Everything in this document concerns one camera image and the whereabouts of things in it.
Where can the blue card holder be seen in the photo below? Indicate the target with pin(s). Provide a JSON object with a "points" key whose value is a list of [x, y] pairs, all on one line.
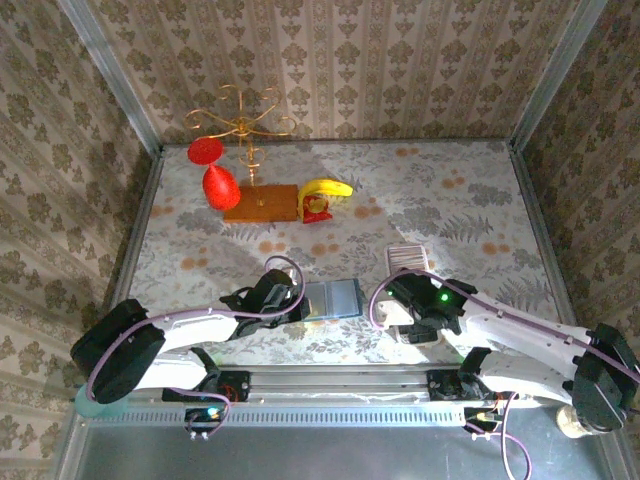
{"points": [[332, 300]]}

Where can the stack of credit cards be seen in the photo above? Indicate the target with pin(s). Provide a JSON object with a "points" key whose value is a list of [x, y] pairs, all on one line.
{"points": [[407, 260]]}

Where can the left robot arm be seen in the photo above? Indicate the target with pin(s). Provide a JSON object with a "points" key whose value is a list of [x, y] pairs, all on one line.
{"points": [[117, 350]]}

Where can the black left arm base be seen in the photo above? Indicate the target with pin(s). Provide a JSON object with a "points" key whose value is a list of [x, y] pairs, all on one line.
{"points": [[235, 385]]}

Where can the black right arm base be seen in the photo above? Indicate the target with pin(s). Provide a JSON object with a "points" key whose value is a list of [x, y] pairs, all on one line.
{"points": [[442, 385]]}

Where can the white plastic basket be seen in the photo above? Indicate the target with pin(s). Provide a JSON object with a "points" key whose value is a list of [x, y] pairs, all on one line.
{"points": [[426, 252]]}

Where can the small circuit board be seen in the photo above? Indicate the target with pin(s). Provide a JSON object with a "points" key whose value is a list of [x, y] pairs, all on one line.
{"points": [[482, 416], [202, 415]]}

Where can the red yellow snack bag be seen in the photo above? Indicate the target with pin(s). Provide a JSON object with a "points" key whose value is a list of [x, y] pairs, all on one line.
{"points": [[314, 210]]}

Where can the red wine glass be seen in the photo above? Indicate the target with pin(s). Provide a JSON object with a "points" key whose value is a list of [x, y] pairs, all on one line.
{"points": [[222, 190]]}

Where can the yellow banana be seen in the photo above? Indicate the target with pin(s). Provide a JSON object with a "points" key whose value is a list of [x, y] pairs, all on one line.
{"points": [[325, 186]]}

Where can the floral tablecloth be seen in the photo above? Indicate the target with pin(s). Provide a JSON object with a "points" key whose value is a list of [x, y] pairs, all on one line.
{"points": [[400, 175]]}

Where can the grey metal shelf plate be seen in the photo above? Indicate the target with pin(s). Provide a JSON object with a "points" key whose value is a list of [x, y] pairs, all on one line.
{"points": [[325, 455]]}

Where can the glass jar black lid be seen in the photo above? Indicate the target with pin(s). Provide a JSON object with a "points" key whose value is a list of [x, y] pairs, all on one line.
{"points": [[570, 425]]}

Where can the teal plastic cup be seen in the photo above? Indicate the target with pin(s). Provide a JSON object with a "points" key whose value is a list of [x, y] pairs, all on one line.
{"points": [[87, 407]]}

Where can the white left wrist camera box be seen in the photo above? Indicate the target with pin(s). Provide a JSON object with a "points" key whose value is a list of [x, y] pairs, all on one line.
{"points": [[291, 275]]}

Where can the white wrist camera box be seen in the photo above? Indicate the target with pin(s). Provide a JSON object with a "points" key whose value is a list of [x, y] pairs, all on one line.
{"points": [[291, 275], [392, 312]]}

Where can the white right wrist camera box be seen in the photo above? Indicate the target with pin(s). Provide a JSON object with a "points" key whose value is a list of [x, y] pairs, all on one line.
{"points": [[392, 312]]}

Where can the aluminium mounting rail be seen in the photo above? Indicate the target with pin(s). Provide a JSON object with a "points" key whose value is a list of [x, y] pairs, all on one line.
{"points": [[340, 382]]}

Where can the aluminium table edge rail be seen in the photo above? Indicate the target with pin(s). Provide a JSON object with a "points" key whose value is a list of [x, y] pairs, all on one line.
{"points": [[142, 215], [534, 210]]}

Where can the aluminium frame post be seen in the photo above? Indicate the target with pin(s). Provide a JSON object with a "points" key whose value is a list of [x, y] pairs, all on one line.
{"points": [[555, 65], [110, 65]]}

